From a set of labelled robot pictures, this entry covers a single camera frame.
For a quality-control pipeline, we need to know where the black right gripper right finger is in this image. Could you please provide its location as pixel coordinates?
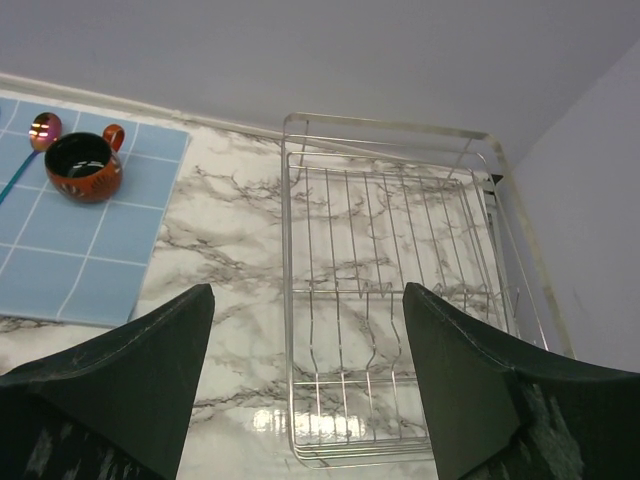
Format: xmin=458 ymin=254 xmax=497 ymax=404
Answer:
xmin=403 ymin=283 xmax=639 ymax=479

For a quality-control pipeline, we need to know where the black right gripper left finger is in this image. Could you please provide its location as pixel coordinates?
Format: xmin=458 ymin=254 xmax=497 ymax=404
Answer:
xmin=1 ymin=284 xmax=215 ymax=479

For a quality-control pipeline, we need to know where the blue grid placemat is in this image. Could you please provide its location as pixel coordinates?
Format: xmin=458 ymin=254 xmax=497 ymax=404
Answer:
xmin=1 ymin=119 xmax=190 ymax=327

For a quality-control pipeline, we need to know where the brown ceramic mug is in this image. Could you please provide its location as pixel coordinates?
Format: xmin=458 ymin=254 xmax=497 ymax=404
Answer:
xmin=44 ymin=124 xmax=125 ymax=203

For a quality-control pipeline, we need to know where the iridescent spoon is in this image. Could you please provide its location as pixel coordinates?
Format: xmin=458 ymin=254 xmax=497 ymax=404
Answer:
xmin=0 ymin=111 xmax=65 ymax=206

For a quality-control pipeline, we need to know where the wire dish rack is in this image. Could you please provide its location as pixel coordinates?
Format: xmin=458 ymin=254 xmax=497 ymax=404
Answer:
xmin=280 ymin=130 xmax=521 ymax=470

